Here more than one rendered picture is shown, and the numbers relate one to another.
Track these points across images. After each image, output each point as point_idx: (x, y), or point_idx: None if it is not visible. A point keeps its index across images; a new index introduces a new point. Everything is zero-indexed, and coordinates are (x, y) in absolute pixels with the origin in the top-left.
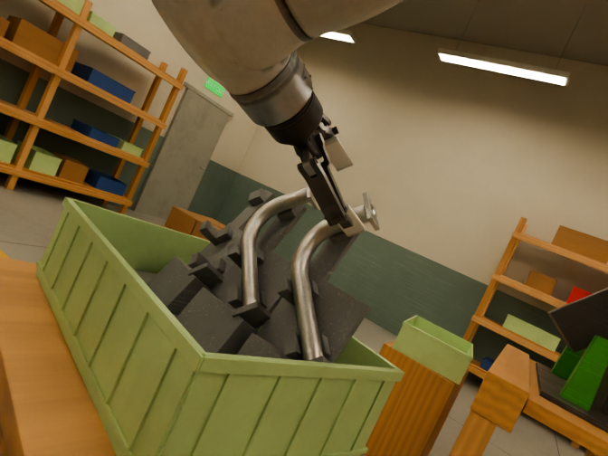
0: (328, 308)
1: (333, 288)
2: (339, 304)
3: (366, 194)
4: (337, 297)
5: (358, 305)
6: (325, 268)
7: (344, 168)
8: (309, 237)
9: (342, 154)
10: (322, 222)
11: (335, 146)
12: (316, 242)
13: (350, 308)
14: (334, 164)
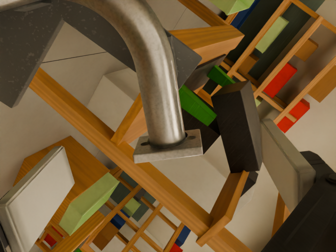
0: (2, 34)
1: (42, 42)
2: (10, 56)
3: (193, 156)
4: (24, 50)
5: (10, 92)
6: (85, 21)
7: (260, 139)
8: (114, 11)
9: (275, 179)
10: (152, 45)
11: (288, 198)
12: (110, 23)
13: (3, 77)
14: (267, 135)
